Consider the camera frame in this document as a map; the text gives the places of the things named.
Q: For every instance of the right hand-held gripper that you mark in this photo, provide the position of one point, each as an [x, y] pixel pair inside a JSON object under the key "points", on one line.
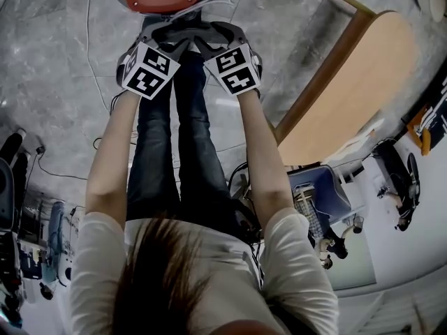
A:
{"points": [[235, 72]]}

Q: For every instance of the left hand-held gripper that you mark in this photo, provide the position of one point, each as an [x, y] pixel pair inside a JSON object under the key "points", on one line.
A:
{"points": [[148, 72]]}

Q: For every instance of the person's left forearm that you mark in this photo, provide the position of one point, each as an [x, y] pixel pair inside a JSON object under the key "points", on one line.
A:
{"points": [[111, 152]]}

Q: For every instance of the person's right forearm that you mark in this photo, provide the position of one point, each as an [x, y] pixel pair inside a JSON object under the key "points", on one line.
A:
{"points": [[265, 152]]}

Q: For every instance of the person's legs in blue jeans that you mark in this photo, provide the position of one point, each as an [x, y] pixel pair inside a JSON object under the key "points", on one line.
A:
{"points": [[195, 152]]}

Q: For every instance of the wooden table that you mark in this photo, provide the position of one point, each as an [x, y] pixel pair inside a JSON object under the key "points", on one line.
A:
{"points": [[349, 93]]}

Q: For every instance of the blue chair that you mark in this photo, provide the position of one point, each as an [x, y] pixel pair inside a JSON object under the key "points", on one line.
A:
{"points": [[324, 190]]}

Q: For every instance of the black office chair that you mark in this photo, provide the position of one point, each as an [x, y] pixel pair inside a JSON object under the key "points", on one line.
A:
{"points": [[8, 187]]}

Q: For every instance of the person's white shirt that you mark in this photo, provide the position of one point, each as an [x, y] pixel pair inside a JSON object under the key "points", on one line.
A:
{"points": [[216, 267]]}

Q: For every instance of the orange and black machine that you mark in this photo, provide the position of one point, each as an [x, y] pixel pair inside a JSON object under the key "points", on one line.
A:
{"points": [[429, 124]]}

